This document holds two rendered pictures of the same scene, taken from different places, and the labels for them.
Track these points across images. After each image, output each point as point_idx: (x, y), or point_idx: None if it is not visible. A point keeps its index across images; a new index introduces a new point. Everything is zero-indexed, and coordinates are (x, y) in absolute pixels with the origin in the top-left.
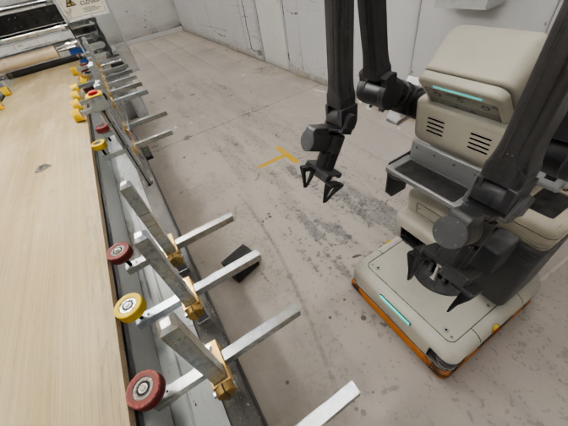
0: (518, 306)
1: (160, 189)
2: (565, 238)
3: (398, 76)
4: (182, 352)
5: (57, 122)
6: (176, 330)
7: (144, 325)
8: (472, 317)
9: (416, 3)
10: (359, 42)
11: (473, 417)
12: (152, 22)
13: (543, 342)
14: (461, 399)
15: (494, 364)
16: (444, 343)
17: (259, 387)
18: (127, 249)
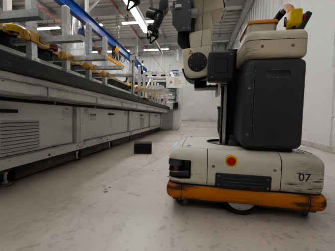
0: (272, 160)
1: (133, 95)
2: (286, 63)
3: (324, 122)
4: (62, 18)
5: None
6: (65, 6)
7: (73, 68)
8: (217, 148)
9: (332, 75)
10: None
11: (163, 230)
12: (212, 117)
13: (322, 248)
14: (171, 220)
15: (233, 226)
16: (177, 146)
17: (85, 168)
18: (94, 64)
